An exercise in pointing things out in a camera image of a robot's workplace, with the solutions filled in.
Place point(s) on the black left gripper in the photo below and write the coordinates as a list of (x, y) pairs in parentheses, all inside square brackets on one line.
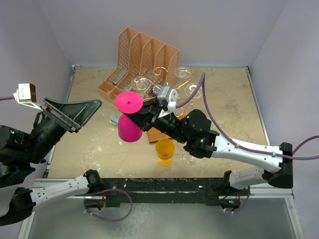
[(73, 116)]

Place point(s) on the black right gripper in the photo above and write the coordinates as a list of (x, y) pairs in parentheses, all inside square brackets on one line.
[(148, 116)]

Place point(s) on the pink plastic goblet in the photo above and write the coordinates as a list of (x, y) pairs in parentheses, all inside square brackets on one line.
[(128, 103)]

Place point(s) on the clear tall wine glass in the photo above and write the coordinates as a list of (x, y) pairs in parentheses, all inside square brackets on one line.
[(140, 85)]

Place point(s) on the gold wire wine glass rack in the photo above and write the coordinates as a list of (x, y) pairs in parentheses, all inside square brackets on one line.
[(174, 127)]

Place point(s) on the clear flute wine glass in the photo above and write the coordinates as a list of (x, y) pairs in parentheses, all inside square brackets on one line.
[(189, 90)]

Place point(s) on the clear round wine glass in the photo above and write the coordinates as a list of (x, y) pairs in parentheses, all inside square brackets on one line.
[(182, 74)]

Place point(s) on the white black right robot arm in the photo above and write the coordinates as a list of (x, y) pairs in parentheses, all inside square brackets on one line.
[(270, 164)]

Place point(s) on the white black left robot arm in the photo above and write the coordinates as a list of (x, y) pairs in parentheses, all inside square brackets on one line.
[(19, 150)]

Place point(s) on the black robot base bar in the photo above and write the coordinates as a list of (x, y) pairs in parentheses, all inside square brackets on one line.
[(208, 191)]

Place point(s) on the clear lying wine glass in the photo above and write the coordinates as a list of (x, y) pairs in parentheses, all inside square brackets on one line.
[(187, 160)]

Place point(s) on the light blue stapler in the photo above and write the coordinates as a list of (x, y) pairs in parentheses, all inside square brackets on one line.
[(114, 120)]

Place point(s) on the blue white patterned tin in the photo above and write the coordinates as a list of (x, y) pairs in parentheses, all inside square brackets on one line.
[(156, 89)]

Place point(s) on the yellow plastic goblet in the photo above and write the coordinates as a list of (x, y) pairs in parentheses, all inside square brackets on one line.
[(165, 150)]

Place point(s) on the orange plastic file organizer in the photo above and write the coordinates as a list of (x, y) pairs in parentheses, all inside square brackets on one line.
[(140, 55)]

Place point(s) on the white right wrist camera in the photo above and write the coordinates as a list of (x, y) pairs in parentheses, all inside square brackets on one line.
[(167, 98)]

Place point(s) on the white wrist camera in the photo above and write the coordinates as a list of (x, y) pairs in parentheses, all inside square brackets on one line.
[(167, 98), (26, 95)]

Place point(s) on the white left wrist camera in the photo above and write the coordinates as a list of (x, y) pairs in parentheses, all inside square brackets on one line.
[(26, 95)]

